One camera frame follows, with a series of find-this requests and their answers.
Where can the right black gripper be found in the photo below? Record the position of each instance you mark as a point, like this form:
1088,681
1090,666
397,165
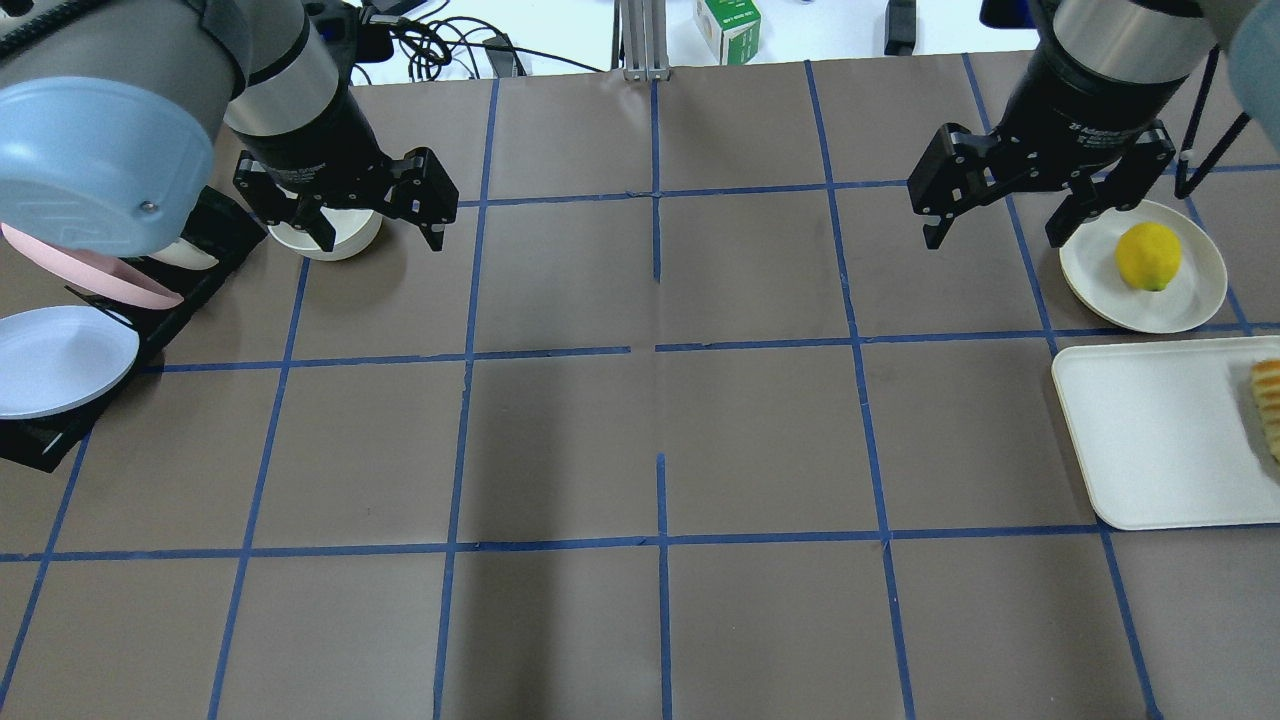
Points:
1075,108

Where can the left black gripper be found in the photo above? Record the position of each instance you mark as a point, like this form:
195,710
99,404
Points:
322,143

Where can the yellow lemon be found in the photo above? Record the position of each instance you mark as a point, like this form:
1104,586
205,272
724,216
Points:
1148,256

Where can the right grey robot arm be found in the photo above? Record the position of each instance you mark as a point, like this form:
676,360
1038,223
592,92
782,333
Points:
1157,41

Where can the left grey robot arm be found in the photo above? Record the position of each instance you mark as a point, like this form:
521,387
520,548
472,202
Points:
111,110

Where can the cream round plate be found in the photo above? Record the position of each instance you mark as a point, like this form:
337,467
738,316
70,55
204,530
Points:
1193,297

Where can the cream plate in rack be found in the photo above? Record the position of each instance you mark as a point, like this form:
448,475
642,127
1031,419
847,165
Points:
185,255

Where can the black device on desk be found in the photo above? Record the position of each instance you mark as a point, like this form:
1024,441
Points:
900,25

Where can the pink plate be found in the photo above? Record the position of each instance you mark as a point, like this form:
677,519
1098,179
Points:
104,275

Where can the white rectangular tray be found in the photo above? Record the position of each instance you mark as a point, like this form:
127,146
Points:
1166,433

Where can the grilled bread piece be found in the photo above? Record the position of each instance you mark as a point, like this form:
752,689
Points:
1265,394

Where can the white plate in rack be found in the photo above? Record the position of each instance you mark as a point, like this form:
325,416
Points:
55,359

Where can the green white carton box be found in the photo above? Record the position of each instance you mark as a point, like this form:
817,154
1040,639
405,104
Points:
732,30

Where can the black dish rack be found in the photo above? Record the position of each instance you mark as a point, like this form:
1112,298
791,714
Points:
218,225

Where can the aluminium frame post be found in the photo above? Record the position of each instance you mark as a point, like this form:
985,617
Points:
640,40

